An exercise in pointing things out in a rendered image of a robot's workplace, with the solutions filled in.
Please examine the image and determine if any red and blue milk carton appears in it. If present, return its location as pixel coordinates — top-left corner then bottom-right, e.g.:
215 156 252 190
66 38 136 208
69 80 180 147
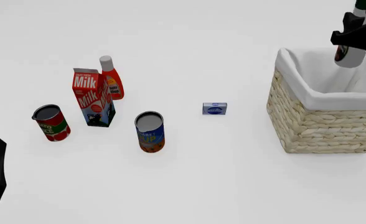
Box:
72 67 116 128

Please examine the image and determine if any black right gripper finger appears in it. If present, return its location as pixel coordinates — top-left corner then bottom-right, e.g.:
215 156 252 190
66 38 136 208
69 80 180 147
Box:
343 11 365 34
330 22 366 50

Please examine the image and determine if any blue alphabet soup can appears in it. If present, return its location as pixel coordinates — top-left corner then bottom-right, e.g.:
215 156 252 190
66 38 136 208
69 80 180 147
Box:
134 110 166 154

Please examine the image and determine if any red tomato sauce can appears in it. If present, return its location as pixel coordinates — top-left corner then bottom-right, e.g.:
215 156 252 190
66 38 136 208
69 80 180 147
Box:
31 104 72 142

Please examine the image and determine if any red ketchup bottle white cap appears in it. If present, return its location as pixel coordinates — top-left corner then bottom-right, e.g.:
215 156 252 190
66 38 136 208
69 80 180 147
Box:
99 55 125 101

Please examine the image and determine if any small blue cream cheese box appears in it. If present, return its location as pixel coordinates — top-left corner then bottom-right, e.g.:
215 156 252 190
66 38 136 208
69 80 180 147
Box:
202 102 228 116

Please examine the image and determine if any wicker basket with white liner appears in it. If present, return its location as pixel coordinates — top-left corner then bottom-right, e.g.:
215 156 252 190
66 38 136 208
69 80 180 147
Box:
266 47 366 154

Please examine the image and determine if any white salad dressing bottle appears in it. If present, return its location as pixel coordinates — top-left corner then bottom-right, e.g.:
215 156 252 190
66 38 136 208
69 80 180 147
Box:
334 0 366 69

